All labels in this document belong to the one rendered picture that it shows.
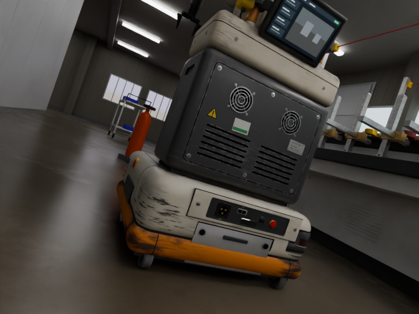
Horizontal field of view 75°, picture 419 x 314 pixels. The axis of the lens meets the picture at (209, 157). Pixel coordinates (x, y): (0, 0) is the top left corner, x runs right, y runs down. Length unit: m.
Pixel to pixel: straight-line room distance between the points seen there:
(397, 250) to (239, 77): 1.49
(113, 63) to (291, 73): 12.25
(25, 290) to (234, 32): 0.84
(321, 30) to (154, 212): 0.78
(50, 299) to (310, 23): 1.01
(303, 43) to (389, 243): 1.42
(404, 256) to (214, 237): 1.37
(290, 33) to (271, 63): 0.11
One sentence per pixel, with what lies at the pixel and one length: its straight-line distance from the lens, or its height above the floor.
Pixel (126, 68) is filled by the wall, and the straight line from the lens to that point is 13.08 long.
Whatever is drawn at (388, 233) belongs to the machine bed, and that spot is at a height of 0.28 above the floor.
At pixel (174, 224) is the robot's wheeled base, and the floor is 0.15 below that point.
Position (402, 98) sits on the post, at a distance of 2.04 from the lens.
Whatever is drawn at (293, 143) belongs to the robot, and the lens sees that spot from 1.02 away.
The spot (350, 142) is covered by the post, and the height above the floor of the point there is 0.77.
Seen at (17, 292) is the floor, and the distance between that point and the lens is 0.69.
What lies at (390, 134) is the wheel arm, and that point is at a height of 0.83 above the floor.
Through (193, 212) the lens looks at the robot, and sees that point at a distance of 0.80.
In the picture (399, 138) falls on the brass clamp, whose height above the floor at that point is 0.82.
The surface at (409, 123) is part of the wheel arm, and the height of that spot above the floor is 0.82.
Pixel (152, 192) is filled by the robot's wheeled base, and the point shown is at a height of 0.22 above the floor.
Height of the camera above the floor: 0.37
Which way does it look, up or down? 1 degrees down
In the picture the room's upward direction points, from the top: 19 degrees clockwise
